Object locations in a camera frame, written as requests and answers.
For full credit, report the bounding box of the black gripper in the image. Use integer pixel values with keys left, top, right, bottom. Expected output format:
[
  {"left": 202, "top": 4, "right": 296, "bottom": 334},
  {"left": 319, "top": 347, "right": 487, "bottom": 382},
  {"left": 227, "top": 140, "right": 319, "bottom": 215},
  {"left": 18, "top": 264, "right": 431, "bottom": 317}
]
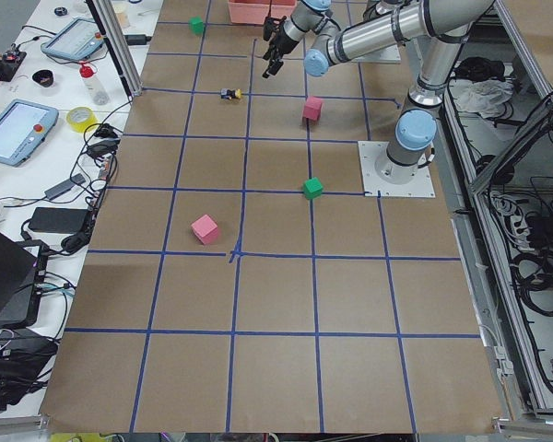
[{"left": 262, "top": 16, "right": 300, "bottom": 78}]

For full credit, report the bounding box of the yellow push button switch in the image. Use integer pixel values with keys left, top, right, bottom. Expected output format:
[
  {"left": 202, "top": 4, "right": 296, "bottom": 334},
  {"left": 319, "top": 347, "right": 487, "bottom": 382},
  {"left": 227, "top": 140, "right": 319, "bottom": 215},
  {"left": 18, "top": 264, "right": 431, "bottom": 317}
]
[{"left": 220, "top": 88, "right": 242, "bottom": 100}]

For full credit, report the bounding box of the green cube near arm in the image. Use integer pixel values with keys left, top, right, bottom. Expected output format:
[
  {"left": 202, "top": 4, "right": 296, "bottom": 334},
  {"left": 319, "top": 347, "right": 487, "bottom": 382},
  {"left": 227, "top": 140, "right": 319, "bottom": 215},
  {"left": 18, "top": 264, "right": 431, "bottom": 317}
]
[{"left": 302, "top": 177, "right": 324, "bottom": 200}]

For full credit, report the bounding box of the pink cube near centre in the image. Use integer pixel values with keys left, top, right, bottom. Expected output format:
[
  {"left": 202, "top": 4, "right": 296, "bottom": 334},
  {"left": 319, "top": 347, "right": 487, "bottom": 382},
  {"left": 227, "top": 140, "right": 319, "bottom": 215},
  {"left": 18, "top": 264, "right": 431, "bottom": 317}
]
[{"left": 302, "top": 96, "right": 324, "bottom": 122}]

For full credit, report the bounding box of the pink cube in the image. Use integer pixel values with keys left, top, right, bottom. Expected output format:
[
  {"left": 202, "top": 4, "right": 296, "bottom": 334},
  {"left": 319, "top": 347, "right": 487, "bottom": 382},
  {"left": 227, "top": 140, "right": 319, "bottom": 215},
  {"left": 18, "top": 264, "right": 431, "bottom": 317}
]
[
  {"left": 302, "top": 96, "right": 324, "bottom": 122},
  {"left": 191, "top": 215, "right": 220, "bottom": 245}
]

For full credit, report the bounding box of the pink plastic bin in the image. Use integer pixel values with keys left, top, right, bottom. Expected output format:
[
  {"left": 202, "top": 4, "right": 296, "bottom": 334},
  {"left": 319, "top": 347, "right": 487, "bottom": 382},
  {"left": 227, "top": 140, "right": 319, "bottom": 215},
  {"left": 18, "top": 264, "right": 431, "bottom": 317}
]
[{"left": 228, "top": 0, "right": 297, "bottom": 25}]

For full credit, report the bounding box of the green cube near bin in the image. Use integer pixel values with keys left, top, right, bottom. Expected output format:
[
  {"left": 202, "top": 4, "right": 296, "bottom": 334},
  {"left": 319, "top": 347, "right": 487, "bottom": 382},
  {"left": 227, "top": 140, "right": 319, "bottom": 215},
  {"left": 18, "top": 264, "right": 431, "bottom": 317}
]
[{"left": 188, "top": 16, "right": 206, "bottom": 36}]

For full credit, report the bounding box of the pink cube far side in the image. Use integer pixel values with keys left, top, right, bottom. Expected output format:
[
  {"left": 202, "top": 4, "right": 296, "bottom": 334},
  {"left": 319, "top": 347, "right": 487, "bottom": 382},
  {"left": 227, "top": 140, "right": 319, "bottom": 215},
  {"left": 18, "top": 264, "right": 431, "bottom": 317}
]
[{"left": 191, "top": 215, "right": 220, "bottom": 245}]

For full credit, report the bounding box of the clear squeeze bottle red cap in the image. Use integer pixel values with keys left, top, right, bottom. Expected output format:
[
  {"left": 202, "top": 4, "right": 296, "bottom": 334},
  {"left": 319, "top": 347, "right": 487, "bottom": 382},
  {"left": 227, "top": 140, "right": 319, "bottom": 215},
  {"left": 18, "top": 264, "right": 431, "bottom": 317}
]
[{"left": 79, "top": 63, "right": 110, "bottom": 106}]

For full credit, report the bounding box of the teach pendant far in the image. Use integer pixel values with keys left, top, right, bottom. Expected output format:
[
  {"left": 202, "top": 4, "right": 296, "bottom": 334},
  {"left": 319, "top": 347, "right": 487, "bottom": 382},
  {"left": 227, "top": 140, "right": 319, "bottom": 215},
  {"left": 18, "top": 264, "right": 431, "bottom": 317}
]
[{"left": 41, "top": 17, "right": 104, "bottom": 62}]

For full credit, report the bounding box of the teach pendant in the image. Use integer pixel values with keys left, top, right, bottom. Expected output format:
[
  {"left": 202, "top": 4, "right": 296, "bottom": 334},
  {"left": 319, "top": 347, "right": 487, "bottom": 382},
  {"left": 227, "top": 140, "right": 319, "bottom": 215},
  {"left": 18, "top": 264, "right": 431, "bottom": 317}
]
[
  {"left": 41, "top": 17, "right": 104, "bottom": 62},
  {"left": 0, "top": 99, "right": 59, "bottom": 167}
]

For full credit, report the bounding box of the yellow tape roll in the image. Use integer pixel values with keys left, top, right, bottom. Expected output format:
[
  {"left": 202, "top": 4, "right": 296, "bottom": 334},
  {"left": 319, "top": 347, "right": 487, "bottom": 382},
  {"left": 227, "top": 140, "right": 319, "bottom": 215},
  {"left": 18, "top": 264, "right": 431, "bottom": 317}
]
[{"left": 65, "top": 106, "right": 98, "bottom": 133}]

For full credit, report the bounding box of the white crumpled cloth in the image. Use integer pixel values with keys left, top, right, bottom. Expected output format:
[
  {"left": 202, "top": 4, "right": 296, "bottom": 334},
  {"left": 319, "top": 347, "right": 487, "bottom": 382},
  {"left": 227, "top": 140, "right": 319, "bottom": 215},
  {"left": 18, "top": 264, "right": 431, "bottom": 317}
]
[{"left": 455, "top": 79, "right": 514, "bottom": 119}]

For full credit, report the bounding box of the black bowl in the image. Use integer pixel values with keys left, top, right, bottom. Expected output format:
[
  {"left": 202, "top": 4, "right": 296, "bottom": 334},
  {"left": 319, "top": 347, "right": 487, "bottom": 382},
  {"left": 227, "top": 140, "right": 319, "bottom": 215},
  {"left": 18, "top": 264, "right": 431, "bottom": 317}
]
[{"left": 32, "top": 69, "right": 54, "bottom": 87}]

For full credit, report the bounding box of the teach pendant near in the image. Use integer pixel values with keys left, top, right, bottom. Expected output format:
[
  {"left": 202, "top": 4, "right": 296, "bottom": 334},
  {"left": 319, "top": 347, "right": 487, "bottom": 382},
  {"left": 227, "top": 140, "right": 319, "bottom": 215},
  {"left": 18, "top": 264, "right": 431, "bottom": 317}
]
[{"left": 0, "top": 99, "right": 59, "bottom": 167}]

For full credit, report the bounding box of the black power adapter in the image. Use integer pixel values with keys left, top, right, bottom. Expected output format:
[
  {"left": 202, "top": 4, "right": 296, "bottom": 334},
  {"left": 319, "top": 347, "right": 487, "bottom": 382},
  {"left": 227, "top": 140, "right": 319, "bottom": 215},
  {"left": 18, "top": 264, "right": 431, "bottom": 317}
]
[{"left": 29, "top": 207, "right": 88, "bottom": 234}]

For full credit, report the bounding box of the black laptop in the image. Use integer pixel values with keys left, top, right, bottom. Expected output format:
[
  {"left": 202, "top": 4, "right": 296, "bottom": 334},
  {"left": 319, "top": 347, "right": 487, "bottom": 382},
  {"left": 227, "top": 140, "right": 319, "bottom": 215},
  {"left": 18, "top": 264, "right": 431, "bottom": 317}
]
[{"left": 0, "top": 233, "right": 48, "bottom": 330}]

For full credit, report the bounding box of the aluminium frame post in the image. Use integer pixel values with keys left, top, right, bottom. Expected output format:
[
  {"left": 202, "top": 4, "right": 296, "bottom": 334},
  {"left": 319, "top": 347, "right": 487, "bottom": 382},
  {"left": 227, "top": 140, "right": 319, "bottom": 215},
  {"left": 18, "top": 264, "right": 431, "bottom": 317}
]
[{"left": 86, "top": 0, "right": 143, "bottom": 99}]

